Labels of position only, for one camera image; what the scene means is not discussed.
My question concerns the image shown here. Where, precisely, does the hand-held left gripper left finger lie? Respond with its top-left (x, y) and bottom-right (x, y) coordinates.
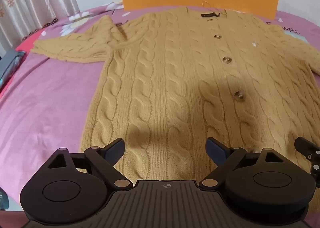
top-left (47, 138), bottom-right (133, 191)

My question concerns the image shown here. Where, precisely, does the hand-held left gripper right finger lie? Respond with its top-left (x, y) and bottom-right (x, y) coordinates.
top-left (199, 137), bottom-right (284, 190)

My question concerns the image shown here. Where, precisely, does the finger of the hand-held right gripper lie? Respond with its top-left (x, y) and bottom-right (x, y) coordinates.
top-left (294, 136), bottom-right (320, 176)

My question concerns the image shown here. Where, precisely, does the mustard cable-knit cardigan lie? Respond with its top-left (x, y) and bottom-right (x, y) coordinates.
top-left (30, 6), bottom-right (320, 181)

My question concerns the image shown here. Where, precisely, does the pink floral bedsheet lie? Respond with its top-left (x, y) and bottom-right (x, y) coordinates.
top-left (0, 0), bottom-right (320, 212)

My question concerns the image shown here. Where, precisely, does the grey and blue folded cloth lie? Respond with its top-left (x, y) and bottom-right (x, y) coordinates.
top-left (0, 50), bottom-right (26, 86)

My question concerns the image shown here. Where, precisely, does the red sheet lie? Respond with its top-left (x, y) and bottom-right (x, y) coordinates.
top-left (0, 40), bottom-right (34, 94)

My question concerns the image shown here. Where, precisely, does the beige floral curtain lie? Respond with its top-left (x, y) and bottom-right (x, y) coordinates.
top-left (0, 0), bottom-right (81, 50)

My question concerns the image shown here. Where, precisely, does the gold wire hanger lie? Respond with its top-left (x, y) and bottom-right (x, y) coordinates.
top-left (200, 0), bottom-right (229, 17)

